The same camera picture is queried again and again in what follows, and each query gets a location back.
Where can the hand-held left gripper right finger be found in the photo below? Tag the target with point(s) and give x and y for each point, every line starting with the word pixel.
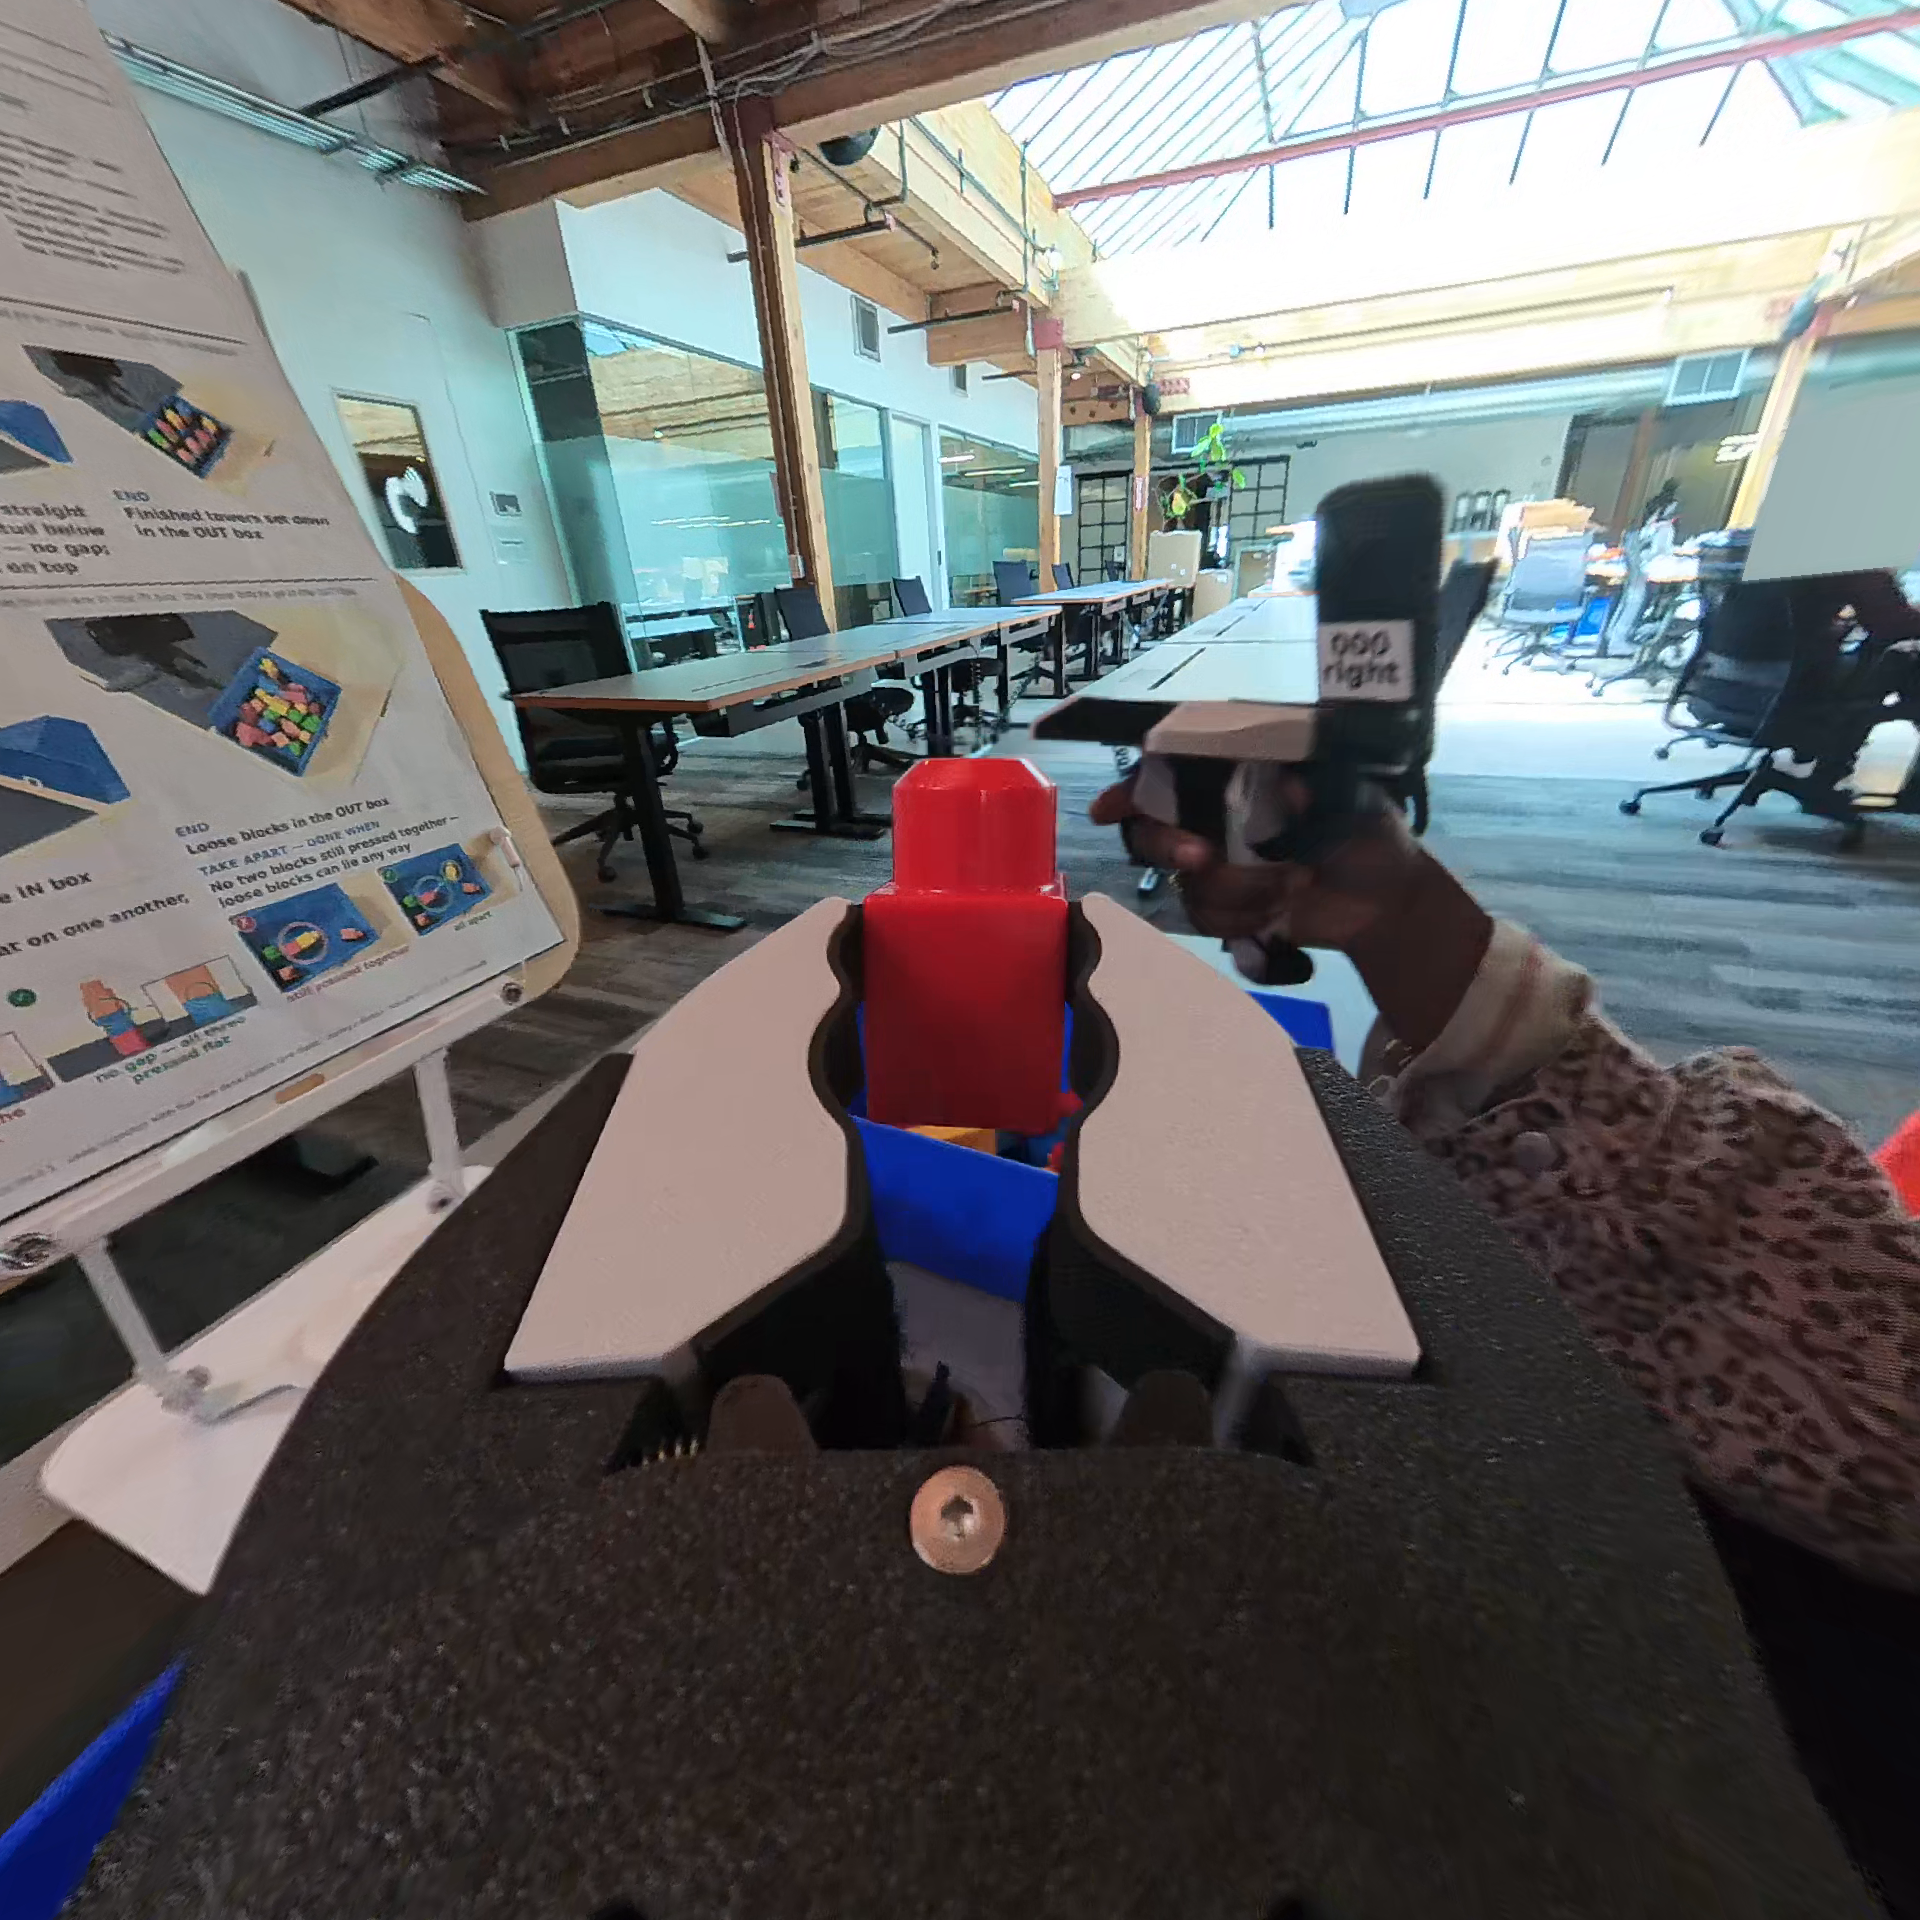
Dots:
pixel 1229 1171

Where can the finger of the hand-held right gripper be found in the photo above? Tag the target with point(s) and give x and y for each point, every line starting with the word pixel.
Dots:
pixel 1243 731
pixel 1094 720

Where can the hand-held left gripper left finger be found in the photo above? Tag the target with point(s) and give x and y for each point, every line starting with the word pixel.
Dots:
pixel 704 1185

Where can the blue plastic bin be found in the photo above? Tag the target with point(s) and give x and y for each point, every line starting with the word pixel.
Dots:
pixel 945 1213
pixel 75 1816

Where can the pile of plastic blocks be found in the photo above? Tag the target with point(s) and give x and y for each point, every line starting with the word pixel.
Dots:
pixel 954 1141

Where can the red plastic block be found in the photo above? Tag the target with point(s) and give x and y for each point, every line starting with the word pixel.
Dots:
pixel 960 1003

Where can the person's right forearm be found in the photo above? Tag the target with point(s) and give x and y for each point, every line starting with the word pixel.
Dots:
pixel 1651 1230

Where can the person's right hand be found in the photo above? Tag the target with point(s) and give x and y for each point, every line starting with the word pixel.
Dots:
pixel 1381 915

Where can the white top office desk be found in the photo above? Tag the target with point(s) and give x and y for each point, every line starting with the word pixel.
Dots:
pixel 1243 614

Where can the green potted plant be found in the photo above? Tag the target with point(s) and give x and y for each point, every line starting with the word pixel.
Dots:
pixel 1206 464

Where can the long office desk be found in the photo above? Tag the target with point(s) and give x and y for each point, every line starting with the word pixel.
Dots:
pixel 721 682

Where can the black office chair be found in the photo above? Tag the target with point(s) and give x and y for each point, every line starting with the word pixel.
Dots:
pixel 1755 674
pixel 556 705

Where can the wooden display board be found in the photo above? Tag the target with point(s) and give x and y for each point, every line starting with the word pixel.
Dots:
pixel 517 780

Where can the red ceiling pipe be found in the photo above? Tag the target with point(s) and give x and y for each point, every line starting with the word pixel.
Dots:
pixel 1425 112

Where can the dark logo panel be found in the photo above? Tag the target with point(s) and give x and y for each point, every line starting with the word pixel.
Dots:
pixel 403 486

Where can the instruction poster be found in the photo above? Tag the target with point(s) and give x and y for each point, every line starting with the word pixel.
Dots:
pixel 181 674

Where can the wooden post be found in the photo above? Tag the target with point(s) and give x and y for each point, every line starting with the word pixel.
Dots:
pixel 786 376

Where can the black dome camera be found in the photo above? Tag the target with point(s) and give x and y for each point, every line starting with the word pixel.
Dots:
pixel 850 147

